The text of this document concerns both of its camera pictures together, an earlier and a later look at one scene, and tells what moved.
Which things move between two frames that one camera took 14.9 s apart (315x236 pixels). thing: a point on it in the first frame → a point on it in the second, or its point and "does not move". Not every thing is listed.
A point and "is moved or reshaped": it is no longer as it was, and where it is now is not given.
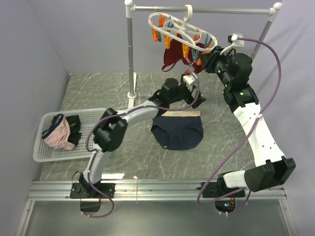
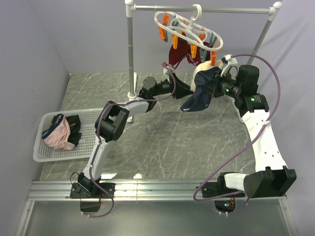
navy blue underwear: [178, 130] → [201, 98]
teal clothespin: [207, 44] → [211, 43]
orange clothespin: [167, 40] → [174, 38]
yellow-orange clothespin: [185, 48] → [193, 47]
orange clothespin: [199, 61] is moved or reshaped
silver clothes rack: [274, 11] does not move
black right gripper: [206, 60] → [215, 83]
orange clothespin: [155, 33] → [162, 30]
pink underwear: [57, 135] does not move
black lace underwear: [75, 124] does not move
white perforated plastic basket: [45, 152] does not move
